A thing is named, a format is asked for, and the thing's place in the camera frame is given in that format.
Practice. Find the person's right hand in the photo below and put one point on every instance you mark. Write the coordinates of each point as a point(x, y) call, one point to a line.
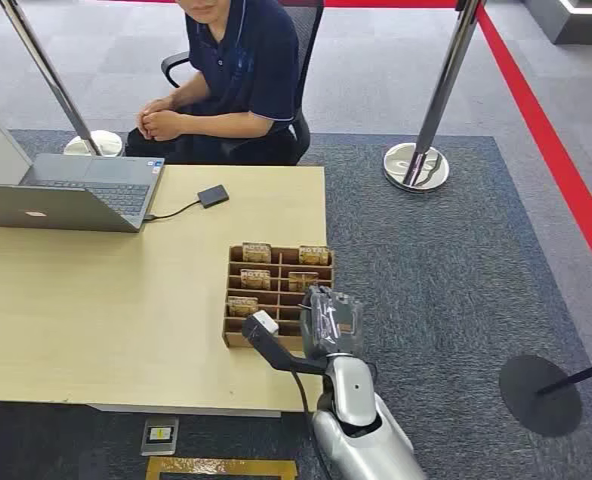
point(148, 119)

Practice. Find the person's left forearm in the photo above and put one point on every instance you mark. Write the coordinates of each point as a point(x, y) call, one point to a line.
point(226, 124)

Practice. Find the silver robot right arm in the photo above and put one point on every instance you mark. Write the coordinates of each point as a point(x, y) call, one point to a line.
point(356, 424)

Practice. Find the yellow floor tape frame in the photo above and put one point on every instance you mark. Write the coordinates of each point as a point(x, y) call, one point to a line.
point(220, 467)

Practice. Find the person's left hand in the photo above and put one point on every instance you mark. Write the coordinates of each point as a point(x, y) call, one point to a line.
point(165, 126)

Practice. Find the gold hotel card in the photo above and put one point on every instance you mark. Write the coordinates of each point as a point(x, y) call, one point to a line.
point(302, 281)
point(255, 279)
point(242, 306)
point(314, 256)
point(257, 252)

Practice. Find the chrome stanchion post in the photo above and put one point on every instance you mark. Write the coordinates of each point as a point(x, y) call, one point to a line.
point(51, 79)
point(433, 112)

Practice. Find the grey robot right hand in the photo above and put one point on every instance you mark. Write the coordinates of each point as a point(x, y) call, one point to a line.
point(332, 324)

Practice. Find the wooden slotted card holder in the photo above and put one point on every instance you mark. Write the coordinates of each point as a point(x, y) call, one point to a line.
point(279, 306)

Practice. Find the grey open laptop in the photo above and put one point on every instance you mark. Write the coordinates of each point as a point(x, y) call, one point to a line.
point(76, 192)

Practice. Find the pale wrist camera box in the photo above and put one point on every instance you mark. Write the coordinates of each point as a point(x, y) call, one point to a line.
point(266, 322)

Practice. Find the red barrier belt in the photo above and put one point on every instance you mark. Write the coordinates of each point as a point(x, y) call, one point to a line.
point(551, 146)

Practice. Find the black external drive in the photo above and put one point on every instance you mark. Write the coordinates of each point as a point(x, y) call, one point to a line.
point(213, 196)

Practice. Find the black office chair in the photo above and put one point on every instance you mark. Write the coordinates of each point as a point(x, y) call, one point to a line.
point(303, 79)

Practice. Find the black stanchion with round base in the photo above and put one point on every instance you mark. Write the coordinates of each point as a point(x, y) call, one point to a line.
point(540, 396)

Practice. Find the dark blue floor rug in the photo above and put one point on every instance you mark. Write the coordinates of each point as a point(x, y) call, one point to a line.
point(451, 298)

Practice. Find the metal floor socket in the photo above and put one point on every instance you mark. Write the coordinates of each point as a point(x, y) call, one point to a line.
point(160, 436)

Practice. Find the person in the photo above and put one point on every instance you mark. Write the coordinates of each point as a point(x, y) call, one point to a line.
point(241, 73)

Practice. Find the person's right forearm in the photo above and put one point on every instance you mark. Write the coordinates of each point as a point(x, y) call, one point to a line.
point(191, 89)

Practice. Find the white grey display plinth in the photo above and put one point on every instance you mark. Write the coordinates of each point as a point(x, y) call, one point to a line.
point(576, 23)

